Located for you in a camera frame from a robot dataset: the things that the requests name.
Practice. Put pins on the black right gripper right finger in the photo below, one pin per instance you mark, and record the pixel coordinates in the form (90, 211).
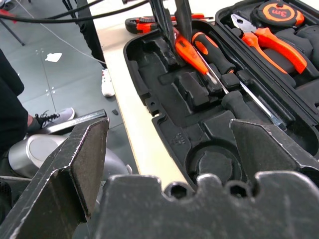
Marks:
(264, 149)

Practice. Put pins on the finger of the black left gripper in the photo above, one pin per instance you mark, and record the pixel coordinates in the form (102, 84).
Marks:
(165, 22)
(184, 17)

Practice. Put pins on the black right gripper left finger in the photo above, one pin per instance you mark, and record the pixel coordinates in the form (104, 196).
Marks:
(62, 174)

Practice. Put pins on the small orange screwdriver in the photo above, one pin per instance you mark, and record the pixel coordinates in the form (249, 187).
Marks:
(190, 53)

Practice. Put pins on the black plastic tool case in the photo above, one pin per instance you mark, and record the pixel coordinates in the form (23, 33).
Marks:
(169, 94)

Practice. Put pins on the orange black utility knife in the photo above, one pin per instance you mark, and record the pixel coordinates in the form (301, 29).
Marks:
(143, 25)

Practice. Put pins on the silver robot body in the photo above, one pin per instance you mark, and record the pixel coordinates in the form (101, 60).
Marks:
(32, 152)

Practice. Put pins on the grey sneaker black laces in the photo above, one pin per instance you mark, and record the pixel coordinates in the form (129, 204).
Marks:
(58, 115)

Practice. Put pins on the bystander black trouser leg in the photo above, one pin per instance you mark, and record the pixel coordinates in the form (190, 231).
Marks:
(89, 32)

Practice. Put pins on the small black floor piece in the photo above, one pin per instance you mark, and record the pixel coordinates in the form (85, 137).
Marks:
(115, 112)

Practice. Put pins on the bystander in black clothing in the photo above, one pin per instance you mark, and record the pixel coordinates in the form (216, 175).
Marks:
(11, 109)

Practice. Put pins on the white sneaker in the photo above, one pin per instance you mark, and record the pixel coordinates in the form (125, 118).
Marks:
(107, 83)

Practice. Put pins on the orange black tape measure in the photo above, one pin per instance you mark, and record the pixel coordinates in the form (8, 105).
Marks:
(277, 12)

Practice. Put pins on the white paper scrap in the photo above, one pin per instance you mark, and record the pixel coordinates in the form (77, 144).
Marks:
(53, 57)

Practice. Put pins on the black chair leg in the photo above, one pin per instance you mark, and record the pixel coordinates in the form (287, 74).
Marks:
(12, 31)

